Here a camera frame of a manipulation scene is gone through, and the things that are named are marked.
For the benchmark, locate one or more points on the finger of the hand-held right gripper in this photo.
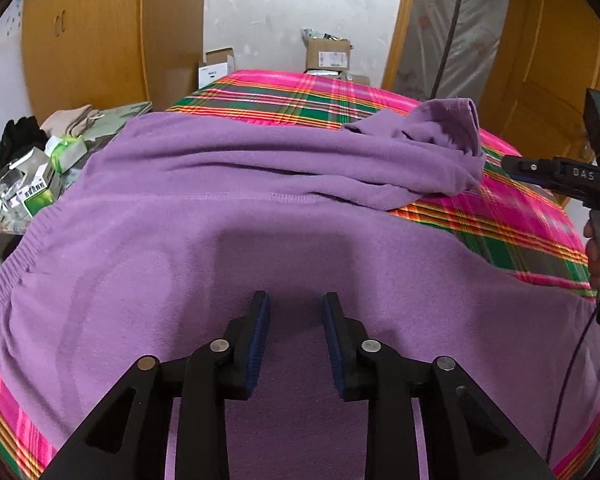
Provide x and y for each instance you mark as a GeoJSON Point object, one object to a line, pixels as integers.
{"type": "Point", "coordinates": [530, 177]}
{"type": "Point", "coordinates": [530, 164]}

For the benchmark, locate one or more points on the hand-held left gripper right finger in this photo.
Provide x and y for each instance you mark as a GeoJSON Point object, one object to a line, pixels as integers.
{"type": "Point", "coordinates": [330, 345]}

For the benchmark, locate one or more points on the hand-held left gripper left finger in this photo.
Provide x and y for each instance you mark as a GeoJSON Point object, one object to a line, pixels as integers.
{"type": "Point", "coordinates": [260, 340]}

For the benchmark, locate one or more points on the purple sweater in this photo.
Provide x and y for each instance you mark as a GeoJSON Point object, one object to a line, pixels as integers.
{"type": "Point", "coordinates": [280, 240]}

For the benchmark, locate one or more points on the beige folded clothes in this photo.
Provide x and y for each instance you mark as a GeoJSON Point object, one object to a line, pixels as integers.
{"type": "Point", "coordinates": [70, 120]}

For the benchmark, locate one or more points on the black clothes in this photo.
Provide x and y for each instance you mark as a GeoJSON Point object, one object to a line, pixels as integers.
{"type": "Point", "coordinates": [10, 145]}

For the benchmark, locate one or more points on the person's right hand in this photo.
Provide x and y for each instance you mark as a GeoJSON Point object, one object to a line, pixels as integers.
{"type": "Point", "coordinates": [596, 260]}

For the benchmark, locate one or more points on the pink green plaid bed sheet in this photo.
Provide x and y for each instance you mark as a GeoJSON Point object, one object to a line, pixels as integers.
{"type": "Point", "coordinates": [505, 230]}

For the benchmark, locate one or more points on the wooden door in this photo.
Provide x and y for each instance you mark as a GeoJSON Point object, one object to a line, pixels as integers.
{"type": "Point", "coordinates": [540, 60]}

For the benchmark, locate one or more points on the clear plastic zipper curtain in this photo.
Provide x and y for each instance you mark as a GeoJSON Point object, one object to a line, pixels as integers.
{"type": "Point", "coordinates": [470, 35]}

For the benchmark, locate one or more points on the brown cardboard box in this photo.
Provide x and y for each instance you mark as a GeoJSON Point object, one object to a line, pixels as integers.
{"type": "Point", "coordinates": [327, 52]}

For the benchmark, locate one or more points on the green white medicine box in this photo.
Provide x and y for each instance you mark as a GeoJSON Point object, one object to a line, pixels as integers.
{"type": "Point", "coordinates": [40, 195]}

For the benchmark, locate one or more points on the folding table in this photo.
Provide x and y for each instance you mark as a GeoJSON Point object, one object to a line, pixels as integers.
{"type": "Point", "coordinates": [115, 117]}

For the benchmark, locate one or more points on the green tissue pack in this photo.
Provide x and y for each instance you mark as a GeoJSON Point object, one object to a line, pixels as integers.
{"type": "Point", "coordinates": [67, 155]}

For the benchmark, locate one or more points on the tall white box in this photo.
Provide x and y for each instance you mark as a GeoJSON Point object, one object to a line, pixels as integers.
{"type": "Point", "coordinates": [215, 70]}

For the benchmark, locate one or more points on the clear glass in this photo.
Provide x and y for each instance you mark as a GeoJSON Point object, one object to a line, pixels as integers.
{"type": "Point", "coordinates": [22, 170]}

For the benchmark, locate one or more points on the wooden wardrobe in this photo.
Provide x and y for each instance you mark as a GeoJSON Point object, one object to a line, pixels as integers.
{"type": "Point", "coordinates": [95, 35]}

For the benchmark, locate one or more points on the wooden door frame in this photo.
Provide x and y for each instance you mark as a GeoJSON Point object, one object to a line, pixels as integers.
{"type": "Point", "coordinates": [400, 25]}

